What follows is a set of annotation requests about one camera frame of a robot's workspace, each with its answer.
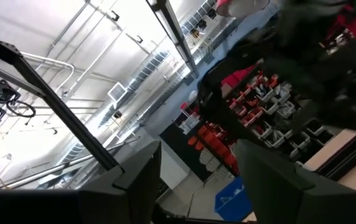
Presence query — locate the blue recycling bin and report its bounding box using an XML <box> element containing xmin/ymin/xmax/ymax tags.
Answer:
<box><xmin>214</xmin><ymin>175</ymin><xmax>254</xmax><ymax>222</ymax></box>

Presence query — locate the storage shelf with bins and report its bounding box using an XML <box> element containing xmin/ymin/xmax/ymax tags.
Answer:
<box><xmin>177</xmin><ymin>63</ymin><xmax>337</xmax><ymax>175</ymax></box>

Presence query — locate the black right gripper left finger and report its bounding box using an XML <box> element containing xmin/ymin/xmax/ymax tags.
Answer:
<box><xmin>80</xmin><ymin>140</ymin><xmax>163</xmax><ymax>224</ymax></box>

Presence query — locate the long ceiling light fixture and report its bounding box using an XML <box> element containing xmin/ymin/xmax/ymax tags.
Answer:
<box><xmin>145</xmin><ymin>0</ymin><xmax>200</xmax><ymax>78</ymax></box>

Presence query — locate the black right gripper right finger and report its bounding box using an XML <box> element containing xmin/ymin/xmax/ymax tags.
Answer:
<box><xmin>233</xmin><ymin>138</ymin><xmax>353</xmax><ymax>224</ymax></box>

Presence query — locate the white cabinet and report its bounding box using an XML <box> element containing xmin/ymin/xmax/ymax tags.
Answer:
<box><xmin>159</xmin><ymin>141</ymin><xmax>191</xmax><ymax>190</ymax></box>

